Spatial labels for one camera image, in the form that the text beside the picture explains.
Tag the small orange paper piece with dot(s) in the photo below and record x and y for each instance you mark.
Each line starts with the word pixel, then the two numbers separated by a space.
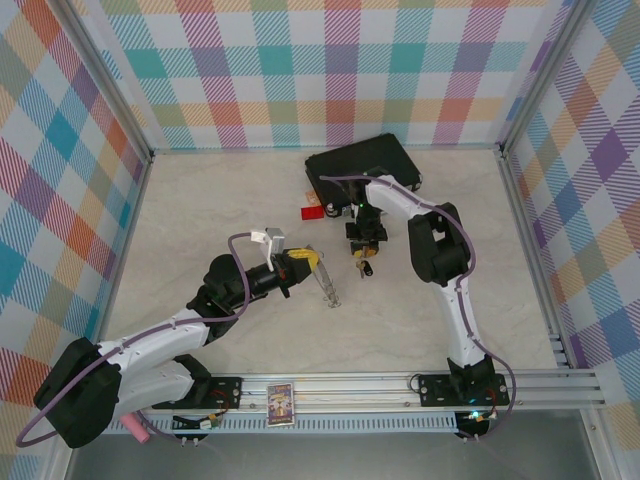
pixel 313 196

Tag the key with black tag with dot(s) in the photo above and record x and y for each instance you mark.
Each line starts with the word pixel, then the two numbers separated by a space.
pixel 368 269

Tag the colourful picture card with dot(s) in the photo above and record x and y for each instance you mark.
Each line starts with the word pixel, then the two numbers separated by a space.
pixel 281 404

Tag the red plastic block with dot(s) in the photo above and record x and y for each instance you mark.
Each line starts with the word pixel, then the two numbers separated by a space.
pixel 312 213

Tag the green and white connector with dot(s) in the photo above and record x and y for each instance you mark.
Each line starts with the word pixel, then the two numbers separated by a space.
pixel 210 423

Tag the pink cylinder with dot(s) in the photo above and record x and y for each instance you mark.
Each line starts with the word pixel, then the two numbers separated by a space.
pixel 136 425

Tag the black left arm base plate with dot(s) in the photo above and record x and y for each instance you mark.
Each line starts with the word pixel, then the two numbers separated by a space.
pixel 222 392

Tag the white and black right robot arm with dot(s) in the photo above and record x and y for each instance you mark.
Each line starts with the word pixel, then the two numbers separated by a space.
pixel 460 320

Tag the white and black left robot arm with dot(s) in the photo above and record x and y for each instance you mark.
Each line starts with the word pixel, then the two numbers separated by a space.
pixel 145 345

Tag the black board with green light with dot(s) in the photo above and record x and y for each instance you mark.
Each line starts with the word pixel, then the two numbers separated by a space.
pixel 472 425

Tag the aluminium frame post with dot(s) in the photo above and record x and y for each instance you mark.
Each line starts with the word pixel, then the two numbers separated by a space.
pixel 107 80
pixel 547 75

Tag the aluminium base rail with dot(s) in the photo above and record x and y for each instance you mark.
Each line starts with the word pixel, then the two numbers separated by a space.
pixel 350 392

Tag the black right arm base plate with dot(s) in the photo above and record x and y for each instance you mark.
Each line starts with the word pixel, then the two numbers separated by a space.
pixel 435 390

